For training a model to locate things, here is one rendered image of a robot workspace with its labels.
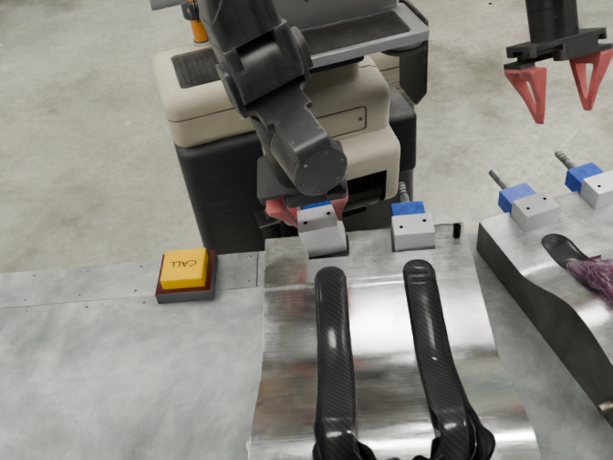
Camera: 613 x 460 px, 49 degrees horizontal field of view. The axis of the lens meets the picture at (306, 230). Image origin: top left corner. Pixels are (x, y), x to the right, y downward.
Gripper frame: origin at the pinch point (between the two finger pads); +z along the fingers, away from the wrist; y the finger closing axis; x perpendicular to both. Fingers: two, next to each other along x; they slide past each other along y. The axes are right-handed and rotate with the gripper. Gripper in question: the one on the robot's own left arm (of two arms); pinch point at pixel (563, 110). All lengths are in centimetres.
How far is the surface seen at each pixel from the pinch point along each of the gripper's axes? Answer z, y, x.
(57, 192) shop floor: 21, -93, 183
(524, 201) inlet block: 11.3, -5.3, 3.0
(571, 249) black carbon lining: 17.5, -2.8, -2.6
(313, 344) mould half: 16.4, -39.2, -7.9
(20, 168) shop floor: 11, -107, 203
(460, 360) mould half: 19.8, -25.2, -15.5
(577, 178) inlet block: 11.4, 4.6, 5.8
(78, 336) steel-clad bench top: 15, -68, 14
